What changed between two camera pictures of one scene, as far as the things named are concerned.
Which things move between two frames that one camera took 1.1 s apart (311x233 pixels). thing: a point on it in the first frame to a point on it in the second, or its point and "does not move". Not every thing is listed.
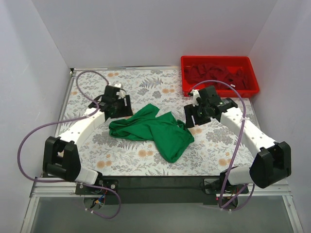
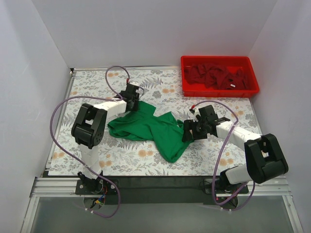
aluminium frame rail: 41,188 does not move
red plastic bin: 237,70 does not move
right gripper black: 194,115 to 192,131
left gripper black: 124,107 to 132,104
